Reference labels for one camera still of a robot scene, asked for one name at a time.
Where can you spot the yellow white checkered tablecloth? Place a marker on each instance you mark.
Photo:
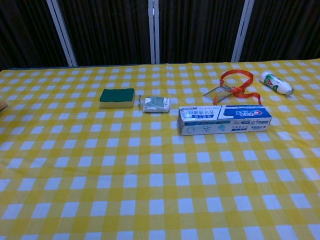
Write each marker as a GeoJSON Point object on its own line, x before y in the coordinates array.
{"type": "Point", "coordinates": [150, 180]}

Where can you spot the white green tissue pack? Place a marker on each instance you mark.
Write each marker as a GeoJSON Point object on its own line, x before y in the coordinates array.
{"type": "Point", "coordinates": [156, 104]}

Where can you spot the green yellow sponge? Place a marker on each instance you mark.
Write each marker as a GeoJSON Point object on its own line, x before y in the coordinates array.
{"type": "Point", "coordinates": [117, 97]}

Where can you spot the white partition frame post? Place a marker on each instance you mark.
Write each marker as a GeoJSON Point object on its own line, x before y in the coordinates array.
{"type": "Point", "coordinates": [154, 30]}
{"type": "Point", "coordinates": [242, 30]}
{"type": "Point", "coordinates": [62, 35]}

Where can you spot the blue white toothpaste box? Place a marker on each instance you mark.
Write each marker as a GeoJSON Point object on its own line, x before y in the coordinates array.
{"type": "Point", "coordinates": [225, 120]}

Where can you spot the white plastic bottle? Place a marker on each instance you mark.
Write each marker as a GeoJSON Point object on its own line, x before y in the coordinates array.
{"type": "Point", "coordinates": [273, 82]}

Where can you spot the clear badge holder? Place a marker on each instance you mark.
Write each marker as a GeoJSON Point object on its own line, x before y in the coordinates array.
{"type": "Point", "coordinates": [217, 95]}

